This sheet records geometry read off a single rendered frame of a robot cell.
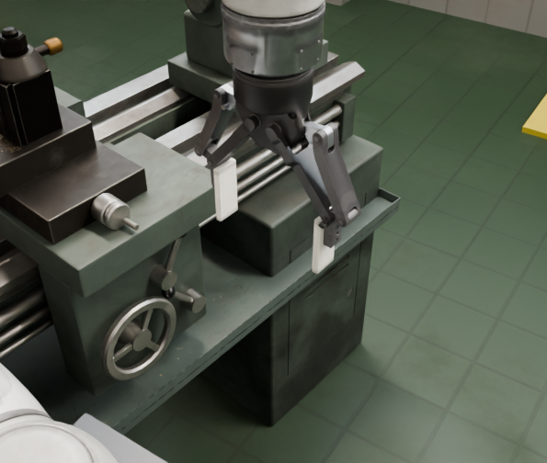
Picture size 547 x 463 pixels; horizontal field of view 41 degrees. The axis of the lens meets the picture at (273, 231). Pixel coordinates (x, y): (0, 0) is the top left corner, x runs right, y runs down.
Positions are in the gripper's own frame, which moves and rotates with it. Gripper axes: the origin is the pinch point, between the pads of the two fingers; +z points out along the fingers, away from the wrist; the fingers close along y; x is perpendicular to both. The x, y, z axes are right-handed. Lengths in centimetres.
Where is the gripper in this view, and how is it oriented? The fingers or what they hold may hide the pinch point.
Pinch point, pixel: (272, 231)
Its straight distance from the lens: 79.9
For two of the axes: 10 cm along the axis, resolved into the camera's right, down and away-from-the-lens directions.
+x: 6.4, -4.9, 5.9
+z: 0.0, 7.7, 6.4
